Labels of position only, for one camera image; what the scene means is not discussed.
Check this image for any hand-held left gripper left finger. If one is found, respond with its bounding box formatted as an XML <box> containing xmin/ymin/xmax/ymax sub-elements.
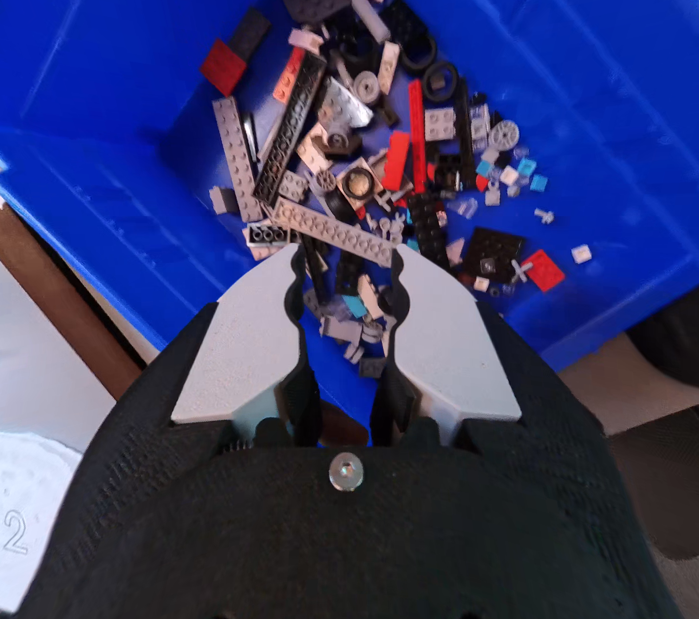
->
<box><xmin>170</xmin><ymin>242</ymin><xmax>308</xmax><ymax>446</ymax></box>

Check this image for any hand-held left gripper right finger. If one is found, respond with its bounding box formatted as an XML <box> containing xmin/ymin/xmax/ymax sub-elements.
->
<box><xmin>390</xmin><ymin>245</ymin><xmax>523</xmax><ymax>447</ymax></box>

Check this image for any blue plastic bin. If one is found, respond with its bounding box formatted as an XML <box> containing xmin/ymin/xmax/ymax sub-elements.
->
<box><xmin>0</xmin><ymin>0</ymin><xmax>699</xmax><ymax>400</ymax></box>

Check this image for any pile of lego bricks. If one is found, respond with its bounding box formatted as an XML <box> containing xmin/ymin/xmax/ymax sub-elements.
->
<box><xmin>199</xmin><ymin>0</ymin><xmax>593</xmax><ymax>380</ymax></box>

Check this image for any brown wooden table edge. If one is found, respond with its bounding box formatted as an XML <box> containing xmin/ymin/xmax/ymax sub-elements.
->
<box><xmin>0</xmin><ymin>204</ymin><xmax>144</xmax><ymax>402</ymax></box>

